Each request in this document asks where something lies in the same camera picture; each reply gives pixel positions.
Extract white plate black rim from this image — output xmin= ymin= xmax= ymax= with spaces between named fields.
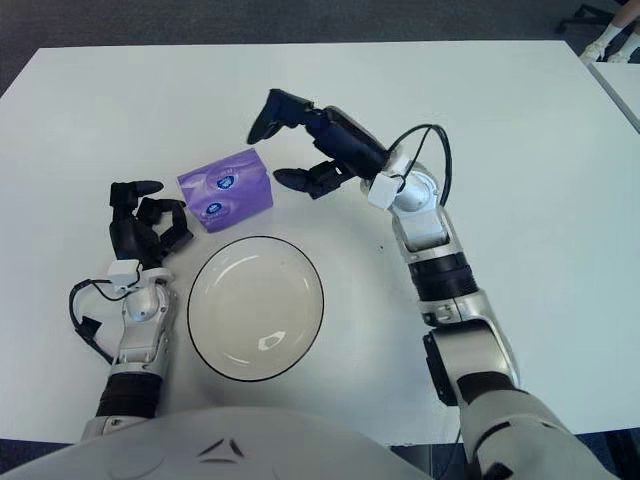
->
xmin=187 ymin=235 xmax=325 ymax=384

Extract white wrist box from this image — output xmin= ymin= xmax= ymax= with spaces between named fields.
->
xmin=367 ymin=171 xmax=407 ymax=211
xmin=107 ymin=258 xmax=144 ymax=294

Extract purple tissue paper pack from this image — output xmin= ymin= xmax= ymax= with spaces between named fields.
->
xmin=177 ymin=148 xmax=275 ymax=235

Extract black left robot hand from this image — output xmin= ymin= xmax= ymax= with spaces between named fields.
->
xmin=108 ymin=179 xmax=195 ymax=269

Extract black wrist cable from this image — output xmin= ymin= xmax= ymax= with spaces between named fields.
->
xmin=387 ymin=124 xmax=454 ymax=206
xmin=68 ymin=279 xmax=144 ymax=366

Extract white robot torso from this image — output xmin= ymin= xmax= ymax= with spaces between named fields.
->
xmin=0 ymin=405 xmax=431 ymax=480

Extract black office chair base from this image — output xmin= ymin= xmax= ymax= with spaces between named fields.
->
xmin=554 ymin=2 xmax=621 ymax=34

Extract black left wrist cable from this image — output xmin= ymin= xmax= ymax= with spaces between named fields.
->
xmin=68 ymin=279 xmax=144 ymax=366

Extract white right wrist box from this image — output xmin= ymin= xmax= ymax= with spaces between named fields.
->
xmin=367 ymin=171 xmax=407 ymax=211

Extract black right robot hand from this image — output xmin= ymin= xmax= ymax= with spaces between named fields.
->
xmin=247 ymin=88 xmax=390 ymax=201

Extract person leg white sock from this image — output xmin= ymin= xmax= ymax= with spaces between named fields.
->
xmin=580 ymin=0 xmax=636 ymax=64
xmin=605 ymin=29 xmax=640 ymax=64

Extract white side table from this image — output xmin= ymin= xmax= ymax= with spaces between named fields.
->
xmin=587 ymin=60 xmax=640 ymax=134

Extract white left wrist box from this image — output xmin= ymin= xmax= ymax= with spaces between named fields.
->
xmin=107 ymin=258 xmax=144 ymax=294

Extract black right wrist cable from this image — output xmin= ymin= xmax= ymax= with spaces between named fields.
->
xmin=387 ymin=124 xmax=454 ymax=206

